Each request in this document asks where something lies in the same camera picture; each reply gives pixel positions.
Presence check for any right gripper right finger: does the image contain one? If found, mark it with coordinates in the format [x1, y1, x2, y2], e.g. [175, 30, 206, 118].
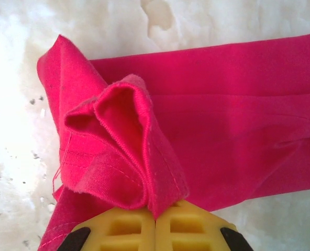
[154, 200, 252, 251]

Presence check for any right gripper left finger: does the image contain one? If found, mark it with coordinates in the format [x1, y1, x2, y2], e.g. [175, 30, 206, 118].
[61, 208, 156, 251]

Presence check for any pink t-shirt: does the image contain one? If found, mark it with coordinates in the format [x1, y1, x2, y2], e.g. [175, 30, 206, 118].
[37, 33, 310, 251]

